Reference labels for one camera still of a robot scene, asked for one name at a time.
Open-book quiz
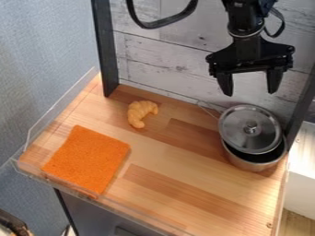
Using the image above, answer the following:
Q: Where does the yellow toy croissant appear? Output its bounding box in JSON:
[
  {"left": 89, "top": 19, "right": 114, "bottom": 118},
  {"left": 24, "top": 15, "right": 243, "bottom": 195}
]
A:
[{"left": 125, "top": 100, "right": 160, "bottom": 129}]

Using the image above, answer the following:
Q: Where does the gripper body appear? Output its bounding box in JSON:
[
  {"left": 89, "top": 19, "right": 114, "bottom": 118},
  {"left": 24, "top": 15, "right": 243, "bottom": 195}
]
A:
[{"left": 204, "top": 34, "right": 297, "bottom": 78}]

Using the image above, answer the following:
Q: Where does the orange cloth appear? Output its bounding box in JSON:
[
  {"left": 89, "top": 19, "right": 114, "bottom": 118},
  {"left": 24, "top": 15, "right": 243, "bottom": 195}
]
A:
[{"left": 39, "top": 124, "right": 132, "bottom": 195}]

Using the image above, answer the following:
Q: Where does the silver pot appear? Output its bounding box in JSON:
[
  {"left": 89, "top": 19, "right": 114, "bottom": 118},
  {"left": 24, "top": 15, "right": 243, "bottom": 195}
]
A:
[{"left": 195, "top": 100, "right": 289, "bottom": 173}]

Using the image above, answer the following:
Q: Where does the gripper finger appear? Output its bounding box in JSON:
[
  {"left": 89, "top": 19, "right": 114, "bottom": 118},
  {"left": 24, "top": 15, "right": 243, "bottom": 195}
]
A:
[
  {"left": 265, "top": 67, "right": 286, "bottom": 95},
  {"left": 215, "top": 72, "right": 236, "bottom": 98}
]

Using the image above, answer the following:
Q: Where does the silver lid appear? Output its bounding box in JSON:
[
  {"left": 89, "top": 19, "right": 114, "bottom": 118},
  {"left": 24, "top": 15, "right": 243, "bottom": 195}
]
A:
[{"left": 216, "top": 103, "right": 284, "bottom": 155}]

